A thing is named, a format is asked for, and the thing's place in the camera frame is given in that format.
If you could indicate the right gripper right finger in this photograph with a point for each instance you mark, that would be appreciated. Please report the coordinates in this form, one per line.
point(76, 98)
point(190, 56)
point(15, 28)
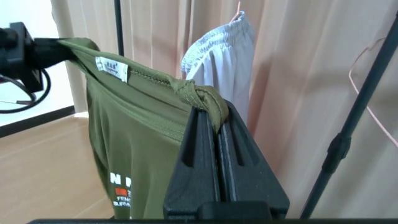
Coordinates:
point(258, 186)

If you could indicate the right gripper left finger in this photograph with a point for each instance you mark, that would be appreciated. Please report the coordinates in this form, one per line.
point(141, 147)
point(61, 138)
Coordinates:
point(186, 186)

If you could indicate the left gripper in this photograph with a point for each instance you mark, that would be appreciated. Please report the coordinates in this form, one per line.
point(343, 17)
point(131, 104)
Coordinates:
point(18, 53)

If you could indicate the green garment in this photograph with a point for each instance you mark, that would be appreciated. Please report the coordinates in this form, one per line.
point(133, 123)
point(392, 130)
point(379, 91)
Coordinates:
point(133, 124)

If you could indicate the pale grey shorts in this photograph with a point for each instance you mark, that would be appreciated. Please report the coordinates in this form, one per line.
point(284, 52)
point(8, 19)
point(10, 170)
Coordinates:
point(224, 68)

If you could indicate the pink clothes hanger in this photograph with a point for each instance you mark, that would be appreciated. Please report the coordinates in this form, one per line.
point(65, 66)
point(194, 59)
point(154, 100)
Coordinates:
point(382, 127)
point(237, 11)

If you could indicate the black clothes rack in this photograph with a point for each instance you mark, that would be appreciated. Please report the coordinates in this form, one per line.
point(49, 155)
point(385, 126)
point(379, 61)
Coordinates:
point(339, 149)

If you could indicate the beige curtain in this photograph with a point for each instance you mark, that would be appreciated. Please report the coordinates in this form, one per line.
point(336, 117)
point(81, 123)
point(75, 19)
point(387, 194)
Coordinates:
point(295, 62)

